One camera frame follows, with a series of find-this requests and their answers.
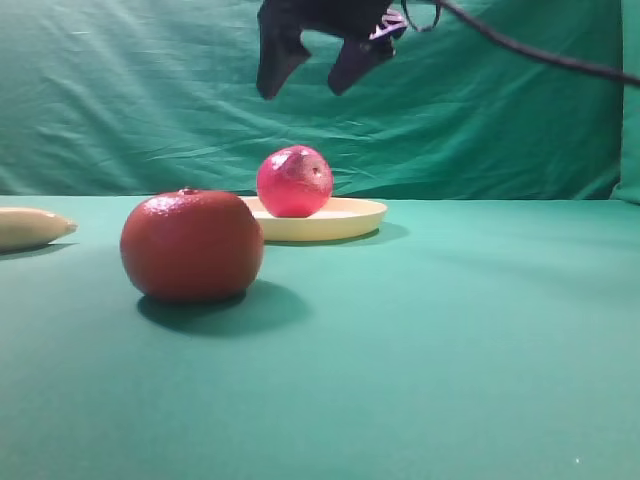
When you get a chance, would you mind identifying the orange tangerine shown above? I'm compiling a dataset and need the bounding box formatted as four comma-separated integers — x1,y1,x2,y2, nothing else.
119,188,264,303

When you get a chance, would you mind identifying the black cable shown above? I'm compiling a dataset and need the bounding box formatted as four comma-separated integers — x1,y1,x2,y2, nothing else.
399,0,640,86

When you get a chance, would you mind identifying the yellow plate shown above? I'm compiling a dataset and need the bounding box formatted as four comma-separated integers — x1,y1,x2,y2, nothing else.
241,196,388,242

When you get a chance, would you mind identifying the red apple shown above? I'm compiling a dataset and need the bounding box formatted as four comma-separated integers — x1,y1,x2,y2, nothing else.
256,145,334,218

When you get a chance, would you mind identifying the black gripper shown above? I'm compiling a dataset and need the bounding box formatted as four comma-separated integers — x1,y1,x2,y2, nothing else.
256,0,408,100

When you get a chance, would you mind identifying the green backdrop cloth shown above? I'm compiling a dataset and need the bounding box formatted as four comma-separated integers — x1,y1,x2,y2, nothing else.
1,1,639,202

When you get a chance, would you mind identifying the yellow banana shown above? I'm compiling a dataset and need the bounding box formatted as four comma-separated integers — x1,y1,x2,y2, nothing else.
1,207,77,252

